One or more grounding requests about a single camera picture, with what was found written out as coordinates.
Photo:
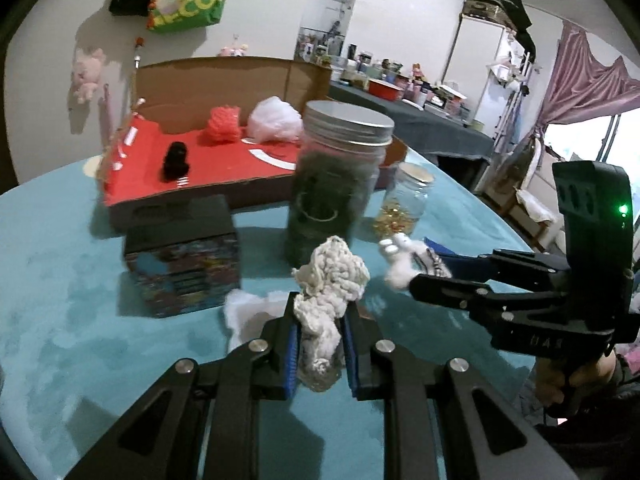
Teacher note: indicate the white cloth scrunchie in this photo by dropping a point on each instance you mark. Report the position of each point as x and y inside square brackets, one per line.
[250, 312]

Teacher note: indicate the wall mirror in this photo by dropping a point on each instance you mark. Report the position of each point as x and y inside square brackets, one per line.
[330, 10]

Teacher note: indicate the pink curtain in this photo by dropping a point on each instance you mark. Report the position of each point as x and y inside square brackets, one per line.
[582, 85]

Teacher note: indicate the row of cosmetics bottles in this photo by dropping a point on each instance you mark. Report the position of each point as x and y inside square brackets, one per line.
[425, 92]

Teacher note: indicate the white mesh bath pouf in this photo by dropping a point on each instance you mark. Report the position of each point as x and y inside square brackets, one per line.
[275, 120]

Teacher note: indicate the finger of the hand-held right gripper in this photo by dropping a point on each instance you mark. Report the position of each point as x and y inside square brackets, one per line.
[450, 292]
[460, 259]

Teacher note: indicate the black crocheted scrunchie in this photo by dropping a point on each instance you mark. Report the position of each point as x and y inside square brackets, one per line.
[175, 160]

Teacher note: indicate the cardboard box red lining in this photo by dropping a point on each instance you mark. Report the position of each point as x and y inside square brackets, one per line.
[225, 80]

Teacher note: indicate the person's right hand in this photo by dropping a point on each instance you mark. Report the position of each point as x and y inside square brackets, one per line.
[549, 382]

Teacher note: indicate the plush toy with slipper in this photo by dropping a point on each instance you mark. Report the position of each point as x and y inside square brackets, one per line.
[400, 266]

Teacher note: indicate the beige crocheted scrunchie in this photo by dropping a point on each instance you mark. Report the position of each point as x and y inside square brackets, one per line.
[327, 280]

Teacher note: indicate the colourful printed tin box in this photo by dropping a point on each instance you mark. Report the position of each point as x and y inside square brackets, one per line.
[182, 260]

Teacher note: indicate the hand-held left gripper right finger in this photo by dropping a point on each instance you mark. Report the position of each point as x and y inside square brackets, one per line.
[350, 360]

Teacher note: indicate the makeup brush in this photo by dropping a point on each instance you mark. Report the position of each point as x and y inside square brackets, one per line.
[136, 70]

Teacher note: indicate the large glass jar metal lid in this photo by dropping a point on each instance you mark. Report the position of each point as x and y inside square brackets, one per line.
[337, 185]

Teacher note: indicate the small jar of gold clips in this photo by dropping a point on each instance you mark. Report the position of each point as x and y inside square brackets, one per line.
[404, 200]

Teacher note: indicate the white wardrobe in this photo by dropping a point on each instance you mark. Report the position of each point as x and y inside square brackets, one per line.
[492, 60]

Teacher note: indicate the coral crocheted scrunchie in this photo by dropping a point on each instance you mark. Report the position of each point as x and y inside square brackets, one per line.
[222, 125]

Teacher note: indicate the small pink plush toy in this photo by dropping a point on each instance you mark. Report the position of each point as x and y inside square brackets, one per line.
[233, 51]

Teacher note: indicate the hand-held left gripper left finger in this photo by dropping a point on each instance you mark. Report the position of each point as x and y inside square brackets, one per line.
[291, 355]

